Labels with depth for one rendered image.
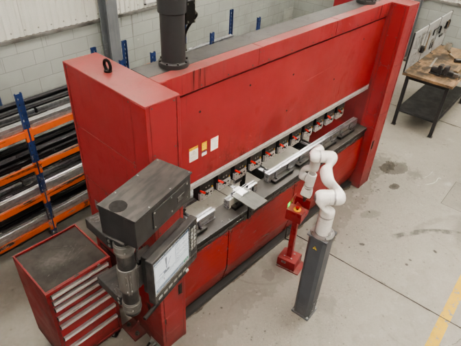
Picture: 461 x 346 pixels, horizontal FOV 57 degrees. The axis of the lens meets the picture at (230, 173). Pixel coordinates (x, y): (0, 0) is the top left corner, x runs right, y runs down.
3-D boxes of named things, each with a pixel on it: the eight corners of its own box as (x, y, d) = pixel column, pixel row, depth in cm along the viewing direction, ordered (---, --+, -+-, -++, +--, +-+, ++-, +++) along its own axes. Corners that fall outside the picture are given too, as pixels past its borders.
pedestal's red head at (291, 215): (300, 224, 398) (302, 210, 388) (284, 218, 405) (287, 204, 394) (308, 213, 412) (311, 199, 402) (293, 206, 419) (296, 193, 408)
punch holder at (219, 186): (217, 191, 351) (218, 175, 341) (210, 187, 355) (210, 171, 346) (230, 184, 360) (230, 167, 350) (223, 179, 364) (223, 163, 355)
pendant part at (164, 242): (156, 305, 251) (152, 264, 230) (140, 297, 255) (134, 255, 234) (197, 257, 283) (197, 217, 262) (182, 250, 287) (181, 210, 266)
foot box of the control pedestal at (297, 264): (297, 275, 434) (299, 268, 427) (275, 265, 444) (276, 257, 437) (305, 263, 448) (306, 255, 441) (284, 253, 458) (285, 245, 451)
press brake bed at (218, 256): (179, 326, 381) (176, 262, 332) (164, 312, 392) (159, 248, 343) (351, 185, 563) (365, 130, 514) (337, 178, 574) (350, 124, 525)
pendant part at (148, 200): (146, 328, 254) (133, 223, 204) (114, 310, 263) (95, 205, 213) (193, 272, 290) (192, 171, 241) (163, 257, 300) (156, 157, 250)
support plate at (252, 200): (254, 210, 362) (254, 209, 361) (231, 196, 376) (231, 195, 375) (267, 201, 373) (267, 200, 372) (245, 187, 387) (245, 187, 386)
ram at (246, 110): (164, 206, 308) (158, 106, 261) (157, 200, 312) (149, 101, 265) (368, 88, 490) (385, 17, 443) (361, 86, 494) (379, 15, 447)
